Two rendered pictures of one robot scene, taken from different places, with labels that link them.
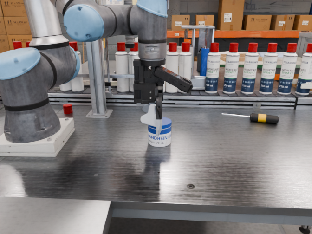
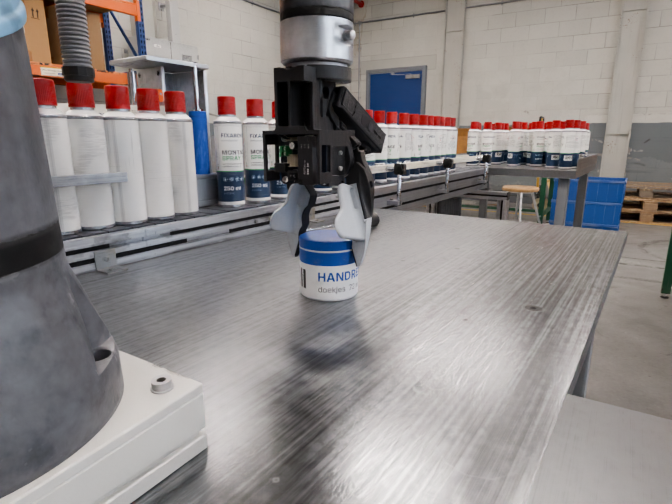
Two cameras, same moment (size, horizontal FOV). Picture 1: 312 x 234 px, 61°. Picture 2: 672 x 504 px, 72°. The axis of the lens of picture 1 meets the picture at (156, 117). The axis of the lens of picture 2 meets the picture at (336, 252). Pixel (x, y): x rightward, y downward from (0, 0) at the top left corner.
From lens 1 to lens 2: 0.65 m
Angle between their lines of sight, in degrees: 57
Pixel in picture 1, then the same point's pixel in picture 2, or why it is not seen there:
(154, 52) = (348, 43)
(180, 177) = (495, 307)
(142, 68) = (318, 90)
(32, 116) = (59, 296)
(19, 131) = (19, 409)
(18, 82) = not seen: outside the picture
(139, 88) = (328, 142)
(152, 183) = (505, 333)
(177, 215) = not seen: hidden behind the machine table
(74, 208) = (600, 459)
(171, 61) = (158, 135)
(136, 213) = not seen: hidden behind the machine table
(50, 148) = (191, 416)
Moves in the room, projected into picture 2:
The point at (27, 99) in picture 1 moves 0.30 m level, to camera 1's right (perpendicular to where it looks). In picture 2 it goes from (30, 199) to (355, 165)
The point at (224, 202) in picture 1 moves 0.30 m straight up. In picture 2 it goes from (592, 299) to (631, 14)
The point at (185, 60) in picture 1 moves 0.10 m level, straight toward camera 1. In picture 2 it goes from (187, 131) to (227, 131)
